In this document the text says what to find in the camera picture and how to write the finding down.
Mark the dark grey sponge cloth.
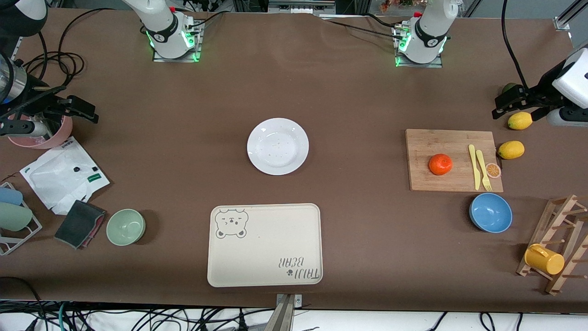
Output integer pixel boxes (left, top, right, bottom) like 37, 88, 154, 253
54, 200, 107, 250

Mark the white round plate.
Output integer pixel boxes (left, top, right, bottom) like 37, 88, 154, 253
247, 118, 310, 176

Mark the black right base cable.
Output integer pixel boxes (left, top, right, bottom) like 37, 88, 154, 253
186, 11, 226, 29

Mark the pale green bowl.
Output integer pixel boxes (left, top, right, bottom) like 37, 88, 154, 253
106, 209, 146, 246

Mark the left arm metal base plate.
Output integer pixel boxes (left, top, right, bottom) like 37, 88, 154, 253
393, 23, 444, 68

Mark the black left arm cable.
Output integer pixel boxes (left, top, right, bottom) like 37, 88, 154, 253
501, 0, 531, 91

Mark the wooden cutting board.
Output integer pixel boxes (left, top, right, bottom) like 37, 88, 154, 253
405, 129, 504, 193

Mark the yellow plastic fork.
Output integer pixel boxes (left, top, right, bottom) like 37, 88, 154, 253
475, 150, 493, 192

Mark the yellow plastic knife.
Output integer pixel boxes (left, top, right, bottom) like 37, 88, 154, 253
468, 144, 481, 190

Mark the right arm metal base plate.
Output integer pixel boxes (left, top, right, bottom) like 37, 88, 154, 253
153, 21, 203, 63

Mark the white wire cup rack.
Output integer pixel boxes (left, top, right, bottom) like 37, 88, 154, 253
0, 182, 43, 256

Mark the orange mandarin fruit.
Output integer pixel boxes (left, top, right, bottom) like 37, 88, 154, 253
429, 154, 453, 176

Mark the pale green cup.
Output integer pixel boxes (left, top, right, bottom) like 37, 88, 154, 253
0, 202, 34, 232

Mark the black looped floor cable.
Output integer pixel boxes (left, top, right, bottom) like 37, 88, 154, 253
0, 276, 44, 331

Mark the beige bear print tray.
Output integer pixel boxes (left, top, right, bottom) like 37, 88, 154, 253
207, 203, 323, 288

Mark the blue bowl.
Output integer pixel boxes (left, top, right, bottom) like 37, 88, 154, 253
469, 193, 513, 234

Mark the coiled black table cable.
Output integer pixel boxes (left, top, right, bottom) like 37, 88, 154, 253
21, 7, 115, 88

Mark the aluminium corner profile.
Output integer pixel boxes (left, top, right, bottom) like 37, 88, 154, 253
554, 0, 588, 31

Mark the black left base cable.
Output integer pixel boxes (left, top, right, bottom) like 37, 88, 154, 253
322, 13, 405, 38

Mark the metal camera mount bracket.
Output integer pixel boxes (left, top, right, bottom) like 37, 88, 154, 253
269, 293, 304, 331

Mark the aluminium frame bar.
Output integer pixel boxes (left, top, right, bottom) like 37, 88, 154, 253
268, 0, 336, 14

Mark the white plastic bag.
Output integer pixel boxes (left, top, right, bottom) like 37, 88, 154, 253
19, 137, 111, 216

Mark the pink bowl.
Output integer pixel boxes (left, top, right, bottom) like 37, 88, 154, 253
8, 115, 73, 149

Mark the yellow mug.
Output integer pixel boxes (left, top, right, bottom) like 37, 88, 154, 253
524, 244, 565, 275

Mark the pale blue cup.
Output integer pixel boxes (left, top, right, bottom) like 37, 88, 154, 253
0, 187, 23, 206

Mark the yellow lemon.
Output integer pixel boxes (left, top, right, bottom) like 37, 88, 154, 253
498, 141, 525, 160
508, 112, 533, 131

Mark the black base cable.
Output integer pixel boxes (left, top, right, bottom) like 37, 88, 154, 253
322, 13, 405, 38
186, 11, 226, 29

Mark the wooden mug rack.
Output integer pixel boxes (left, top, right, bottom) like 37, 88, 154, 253
516, 194, 588, 296

